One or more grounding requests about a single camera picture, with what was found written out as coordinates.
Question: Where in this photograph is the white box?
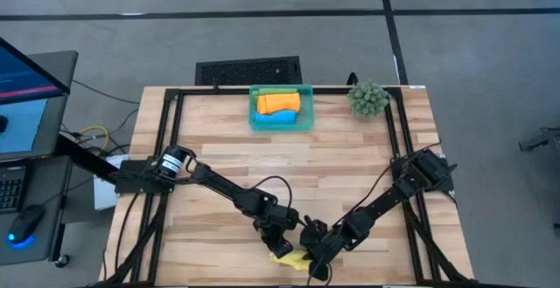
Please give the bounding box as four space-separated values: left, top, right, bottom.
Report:
93 154 132 211

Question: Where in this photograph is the green potted plant white pot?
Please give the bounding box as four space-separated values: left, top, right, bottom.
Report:
347 80 391 120

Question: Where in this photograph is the desktop monitor blue screen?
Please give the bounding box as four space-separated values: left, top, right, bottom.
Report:
0 37 80 163

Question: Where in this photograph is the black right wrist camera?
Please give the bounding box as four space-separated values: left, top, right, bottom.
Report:
300 239 316 263

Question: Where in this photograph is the orange microfiber towel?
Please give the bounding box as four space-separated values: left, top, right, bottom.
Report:
256 92 302 115

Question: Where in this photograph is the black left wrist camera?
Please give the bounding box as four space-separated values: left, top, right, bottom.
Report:
269 237 295 259

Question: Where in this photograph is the yellow cable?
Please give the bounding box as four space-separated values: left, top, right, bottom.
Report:
78 124 110 154

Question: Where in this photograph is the black floor vent grate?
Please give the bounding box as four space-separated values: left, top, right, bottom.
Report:
194 55 304 86

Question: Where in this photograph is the yellow microfiber towel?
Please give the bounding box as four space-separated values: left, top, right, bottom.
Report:
269 249 312 271

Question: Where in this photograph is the black metal table frame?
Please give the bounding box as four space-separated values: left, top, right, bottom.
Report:
100 85 479 288

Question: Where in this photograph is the black left wrist camera cable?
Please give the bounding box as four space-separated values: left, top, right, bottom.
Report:
251 174 294 219

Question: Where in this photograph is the teal translucent plastic basket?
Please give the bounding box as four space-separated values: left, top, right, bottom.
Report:
248 83 315 132

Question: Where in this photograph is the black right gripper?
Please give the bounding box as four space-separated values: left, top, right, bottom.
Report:
301 217 352 282

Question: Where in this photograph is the green microfiber towel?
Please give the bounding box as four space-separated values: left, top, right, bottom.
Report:
255 87 299 96

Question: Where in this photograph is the black keyboard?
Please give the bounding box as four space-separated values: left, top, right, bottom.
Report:
0 165 25 214

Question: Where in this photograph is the black mouse green light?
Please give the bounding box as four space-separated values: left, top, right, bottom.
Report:
7 204 46 249

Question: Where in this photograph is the blue microfiber towel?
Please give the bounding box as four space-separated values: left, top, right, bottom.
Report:
254 109 298 126

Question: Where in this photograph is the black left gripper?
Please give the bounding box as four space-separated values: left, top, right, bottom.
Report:
253 211 304 248

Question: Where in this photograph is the grey desk cart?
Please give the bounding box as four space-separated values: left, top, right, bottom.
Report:
0 154 74 266

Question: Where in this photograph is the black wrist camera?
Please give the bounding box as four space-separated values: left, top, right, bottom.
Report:
300 239 316 263
269 237 295 259

